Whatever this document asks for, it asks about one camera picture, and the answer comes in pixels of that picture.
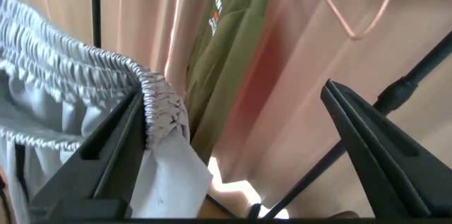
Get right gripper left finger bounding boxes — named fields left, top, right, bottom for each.
left=28, top=88, right=148, bottom=220

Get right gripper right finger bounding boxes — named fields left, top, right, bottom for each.
left=319, top=78, right=452, bottom=219

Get pink clothes hanger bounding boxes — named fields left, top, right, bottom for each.
left=303, top=0, right=399, bottom=41

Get black clothes rack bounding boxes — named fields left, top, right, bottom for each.
left=90, top=0, right=452, bottom=220

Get pale grey shorts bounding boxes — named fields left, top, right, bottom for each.
left=0, top=0, right=215, bottom=220

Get green long-sleeved shirt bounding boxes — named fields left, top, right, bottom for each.
left=185, top=0, right=275, bottom=165

